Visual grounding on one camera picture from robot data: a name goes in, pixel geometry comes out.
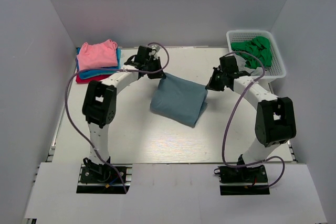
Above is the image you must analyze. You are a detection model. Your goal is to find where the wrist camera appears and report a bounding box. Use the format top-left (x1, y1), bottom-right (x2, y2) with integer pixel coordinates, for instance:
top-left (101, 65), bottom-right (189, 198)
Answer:
top-left (124, 46), bottom-right (158, 70)
top-left (219, 56), bottom-right (250, 77)

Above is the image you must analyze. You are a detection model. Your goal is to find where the green t-shirt in basket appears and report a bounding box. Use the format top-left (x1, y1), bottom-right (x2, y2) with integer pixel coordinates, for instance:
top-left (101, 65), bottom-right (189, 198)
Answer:
top-left (230, 36), bottom-right (272, 69)

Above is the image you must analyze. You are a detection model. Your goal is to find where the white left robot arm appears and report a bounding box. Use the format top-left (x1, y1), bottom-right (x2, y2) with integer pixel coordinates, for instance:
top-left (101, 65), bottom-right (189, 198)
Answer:
top-left (82, 56), bottom-right (165, 182)

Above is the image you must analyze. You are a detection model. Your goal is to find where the white plastic laundry basket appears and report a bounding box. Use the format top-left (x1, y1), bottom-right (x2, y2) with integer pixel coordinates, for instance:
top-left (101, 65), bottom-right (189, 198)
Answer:
top-left (226, 30), bottom-right (286, 82)

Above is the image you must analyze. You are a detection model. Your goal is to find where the grey t-shirt in basket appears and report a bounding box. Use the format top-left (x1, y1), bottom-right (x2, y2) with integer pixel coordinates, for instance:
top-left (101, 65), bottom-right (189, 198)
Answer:
top-left (250, 67), bottom-right (268, 77)

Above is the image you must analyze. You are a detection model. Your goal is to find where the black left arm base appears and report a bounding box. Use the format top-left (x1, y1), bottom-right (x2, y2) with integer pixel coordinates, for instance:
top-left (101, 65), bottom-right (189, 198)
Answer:
top-left (76, 164), bottom-right (132, 194)

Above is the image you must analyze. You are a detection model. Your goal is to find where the blue folded t-shirt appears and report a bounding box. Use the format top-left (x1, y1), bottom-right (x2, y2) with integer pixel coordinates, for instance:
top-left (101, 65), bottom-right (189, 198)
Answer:
top-left (77, 48), bottom-right (121, 80)

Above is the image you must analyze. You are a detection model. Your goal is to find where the red folded t-shirt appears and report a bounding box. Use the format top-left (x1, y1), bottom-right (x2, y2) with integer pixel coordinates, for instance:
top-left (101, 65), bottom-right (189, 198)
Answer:
top-left (76, 74), bottom-right (111, 84)

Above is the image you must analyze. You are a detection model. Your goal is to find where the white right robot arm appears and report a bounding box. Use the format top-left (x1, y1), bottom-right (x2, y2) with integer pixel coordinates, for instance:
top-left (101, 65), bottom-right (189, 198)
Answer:
top-left (206, 67), bottom-right (297, 182)

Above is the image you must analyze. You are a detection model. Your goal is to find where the grey-blue t-shirt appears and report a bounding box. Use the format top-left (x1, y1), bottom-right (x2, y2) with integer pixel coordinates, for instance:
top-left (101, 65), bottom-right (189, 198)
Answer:
top-left (150, 73), bottom-right (207, 127)

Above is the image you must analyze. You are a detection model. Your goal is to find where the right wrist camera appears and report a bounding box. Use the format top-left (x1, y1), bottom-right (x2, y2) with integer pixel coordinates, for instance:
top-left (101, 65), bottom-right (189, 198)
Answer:
top-left (219, 56), bottom-right (250, 77)

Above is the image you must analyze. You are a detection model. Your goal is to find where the pink folded t-shirt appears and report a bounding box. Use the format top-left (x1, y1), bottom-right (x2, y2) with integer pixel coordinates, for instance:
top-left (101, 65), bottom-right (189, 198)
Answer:
top-left (77, 39), bottom-right (118, 70)

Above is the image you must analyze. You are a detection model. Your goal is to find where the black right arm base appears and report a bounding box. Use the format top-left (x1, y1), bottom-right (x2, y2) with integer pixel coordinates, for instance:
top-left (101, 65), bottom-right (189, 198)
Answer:
top-left (214, 165), bottom-right (270, 196)

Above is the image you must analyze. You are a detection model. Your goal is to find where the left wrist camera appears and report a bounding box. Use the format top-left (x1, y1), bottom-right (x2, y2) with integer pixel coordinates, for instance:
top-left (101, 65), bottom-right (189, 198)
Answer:
top-left (124, 46), bottom-right (158, 70)

